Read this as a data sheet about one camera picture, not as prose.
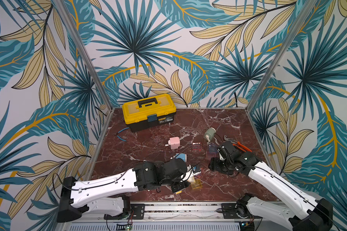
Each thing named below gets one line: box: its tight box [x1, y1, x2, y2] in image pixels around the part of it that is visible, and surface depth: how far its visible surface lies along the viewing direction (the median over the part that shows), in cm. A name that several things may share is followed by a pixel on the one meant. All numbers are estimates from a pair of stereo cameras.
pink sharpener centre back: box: [164, 136, 181, 150], surface depth 95 cm
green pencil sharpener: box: [204, 127, 217, 143], surface depth 100 cm
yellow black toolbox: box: [121, 93, 177, 133], surface depth 99 cm
